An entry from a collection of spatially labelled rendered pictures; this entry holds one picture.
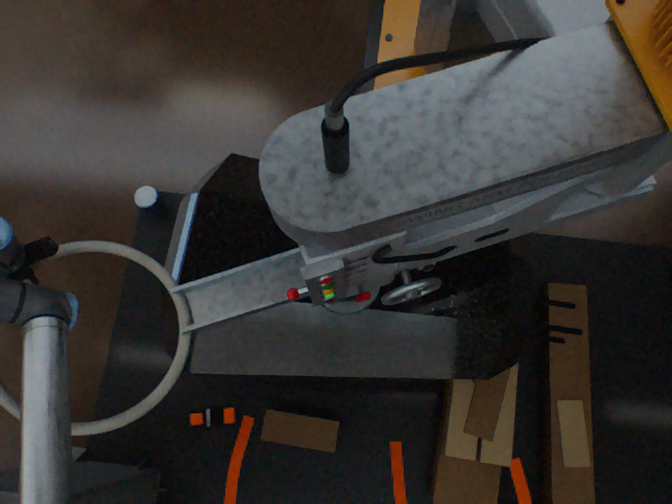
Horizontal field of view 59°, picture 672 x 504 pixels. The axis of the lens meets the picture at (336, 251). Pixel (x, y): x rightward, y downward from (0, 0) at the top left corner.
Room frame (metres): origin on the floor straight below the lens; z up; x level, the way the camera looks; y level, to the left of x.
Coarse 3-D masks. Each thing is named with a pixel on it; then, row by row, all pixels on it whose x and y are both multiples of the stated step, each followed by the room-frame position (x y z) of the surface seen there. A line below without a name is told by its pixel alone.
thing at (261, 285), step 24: (264, 264) 0.40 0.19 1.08; (288, 264) 0.40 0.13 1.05; (432, 264) 0.35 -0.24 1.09; (192, 288) 0.36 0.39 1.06; (216, 288) 0.36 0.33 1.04; (240, 288) 0.35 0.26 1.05; (264, 288) 0.34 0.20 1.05; (288, 288) 0.33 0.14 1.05; (192, 312) 0.30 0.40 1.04; (216, 312) 0.29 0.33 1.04; (240, 312) 0.28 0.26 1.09
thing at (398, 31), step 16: (400, 0) 1.39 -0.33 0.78; (416, 0) 1.38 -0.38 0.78; (384, 16) 1.33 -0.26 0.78; (400, 16) 1.32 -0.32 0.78; (416, 16) 1.32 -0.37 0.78; (384, 32) 1.27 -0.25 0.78; (400, 32) 1.26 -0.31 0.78; (384, 48) 1.20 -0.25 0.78; (400, 48) 1.20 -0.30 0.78; (384, 80) 1.08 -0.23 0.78; (400, 80) 1.07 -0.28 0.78
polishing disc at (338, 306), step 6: (378, 288) 0.34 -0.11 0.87; (372, 294) 0.33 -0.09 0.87; (336, 300) 0.32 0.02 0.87; (342, 300) 0.32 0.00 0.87; (348, 300) 0.32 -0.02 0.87; (354, 300) 0.32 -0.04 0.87; (366, 300) 0.31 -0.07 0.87; (372, 300) 0.31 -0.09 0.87; (330, 306) 0.31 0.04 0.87; (336, 306) 0.30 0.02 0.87; (342, 306) 0.30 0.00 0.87; (348, 306) 0.30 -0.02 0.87; (354, 306) 0.30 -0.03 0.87; (360, 306) 0.30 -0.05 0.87; (342, 312) 0.29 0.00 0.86; (348, 312) 0.28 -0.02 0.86
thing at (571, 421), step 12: (564, 408) -0.07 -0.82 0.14; (576, 408) -0.08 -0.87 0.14; (564, 420) -0.12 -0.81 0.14; (576, 420) -0.12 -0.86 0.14; (564, 432) -0.16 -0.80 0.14; (576, 432) -0.17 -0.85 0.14; (564, 444) -0.20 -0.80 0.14; (576, 444) -0.21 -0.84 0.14; (564, 456) -0.25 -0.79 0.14; (576, 456) -0.25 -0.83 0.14; (588, 456) -0.26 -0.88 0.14
